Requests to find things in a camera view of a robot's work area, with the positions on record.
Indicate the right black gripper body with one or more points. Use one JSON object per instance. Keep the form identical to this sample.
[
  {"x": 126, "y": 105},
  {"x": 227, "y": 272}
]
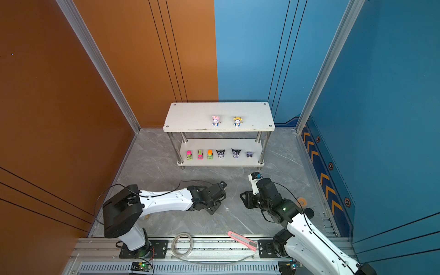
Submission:
[{"x": 256, "y": 201}]

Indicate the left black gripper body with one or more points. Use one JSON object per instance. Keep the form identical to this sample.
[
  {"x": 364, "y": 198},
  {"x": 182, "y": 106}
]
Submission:
[{"x": 213, "y": 207}]

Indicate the pink toy car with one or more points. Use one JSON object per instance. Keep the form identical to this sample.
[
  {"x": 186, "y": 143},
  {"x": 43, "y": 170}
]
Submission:
[{"x": 200, "y": 154}]

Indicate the orange green toy car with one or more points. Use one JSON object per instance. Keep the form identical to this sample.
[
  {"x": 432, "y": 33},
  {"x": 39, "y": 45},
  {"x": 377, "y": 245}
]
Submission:
[{"x": 210, "y": 155}]

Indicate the black purple figurine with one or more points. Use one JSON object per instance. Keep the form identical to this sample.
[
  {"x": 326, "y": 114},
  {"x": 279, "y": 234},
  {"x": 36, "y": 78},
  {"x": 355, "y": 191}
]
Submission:
[
  {"x": 221, "y": 153},
  {"x": 235, "y": 153}
]

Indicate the pink green toy truck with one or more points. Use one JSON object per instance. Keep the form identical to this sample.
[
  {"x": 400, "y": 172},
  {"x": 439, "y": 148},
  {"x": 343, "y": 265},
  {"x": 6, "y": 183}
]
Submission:
[{"x": 189, "y": 155}]

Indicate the pink small figurine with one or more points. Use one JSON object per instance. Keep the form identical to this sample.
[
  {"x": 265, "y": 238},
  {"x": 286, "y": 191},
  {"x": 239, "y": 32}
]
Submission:
[{"x": 216, "y": 121}]

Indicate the yellow small figurine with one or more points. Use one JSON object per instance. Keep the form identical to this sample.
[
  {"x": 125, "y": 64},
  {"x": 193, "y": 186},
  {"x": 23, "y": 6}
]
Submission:
[{"x": 238, "y": 121}]

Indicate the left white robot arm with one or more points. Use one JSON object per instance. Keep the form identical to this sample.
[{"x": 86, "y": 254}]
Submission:
[{"x": 122, "y": 212}]

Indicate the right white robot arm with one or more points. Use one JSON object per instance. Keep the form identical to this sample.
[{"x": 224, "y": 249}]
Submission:
[{"x": 300, "y": 239}]

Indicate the orange tape roll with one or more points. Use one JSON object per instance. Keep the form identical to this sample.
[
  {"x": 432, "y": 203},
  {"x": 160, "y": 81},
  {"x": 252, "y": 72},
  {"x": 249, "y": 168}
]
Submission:
[{"x": 302, "y": 201}]

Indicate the black round cap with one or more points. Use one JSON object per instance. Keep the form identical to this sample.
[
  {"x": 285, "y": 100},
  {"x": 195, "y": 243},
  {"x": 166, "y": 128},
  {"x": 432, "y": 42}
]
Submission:
[{"x": 309, "y": 213}]

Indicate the pink utility knife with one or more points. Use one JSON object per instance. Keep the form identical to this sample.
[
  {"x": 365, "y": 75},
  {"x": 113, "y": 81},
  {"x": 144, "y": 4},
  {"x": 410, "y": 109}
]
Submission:
[{"x": 252, "y": 245}]

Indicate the clear coiled tube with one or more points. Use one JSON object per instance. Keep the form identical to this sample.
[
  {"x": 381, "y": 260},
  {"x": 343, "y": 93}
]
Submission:
[{"x": 209, "y": 250}]

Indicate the white two-tier shelf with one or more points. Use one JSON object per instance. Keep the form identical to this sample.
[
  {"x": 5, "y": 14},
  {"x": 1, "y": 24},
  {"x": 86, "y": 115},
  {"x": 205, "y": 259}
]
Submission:
[{"x": 220, "y": 134}]

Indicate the left green circuit board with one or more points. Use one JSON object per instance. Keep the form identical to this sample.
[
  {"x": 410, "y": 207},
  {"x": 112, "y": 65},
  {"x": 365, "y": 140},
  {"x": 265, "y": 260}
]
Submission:
[{"x": 141, "y": 268}]

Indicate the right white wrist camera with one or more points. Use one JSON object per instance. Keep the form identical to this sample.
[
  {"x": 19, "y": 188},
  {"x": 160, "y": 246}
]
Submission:
[{"x": 254, "y": 178}]

